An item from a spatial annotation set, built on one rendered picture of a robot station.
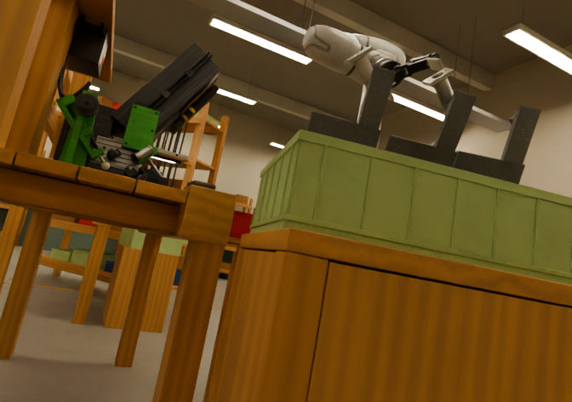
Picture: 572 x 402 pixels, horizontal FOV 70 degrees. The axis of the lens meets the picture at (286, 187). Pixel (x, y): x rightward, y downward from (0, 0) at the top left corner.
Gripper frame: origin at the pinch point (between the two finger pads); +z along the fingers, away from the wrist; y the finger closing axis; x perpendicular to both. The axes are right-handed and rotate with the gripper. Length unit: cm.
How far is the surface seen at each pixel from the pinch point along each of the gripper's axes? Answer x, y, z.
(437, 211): 13.7, -16.3, 33.3
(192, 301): 22, -78, 1
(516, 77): 242, 329, -560
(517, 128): 15.5, 9.7, 17.7
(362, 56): -13.4, -11.7, 12.9
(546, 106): 276, 314, -483
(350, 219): 5.3, -30.3, 35.6
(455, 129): 8.1, -2.4, 18.7
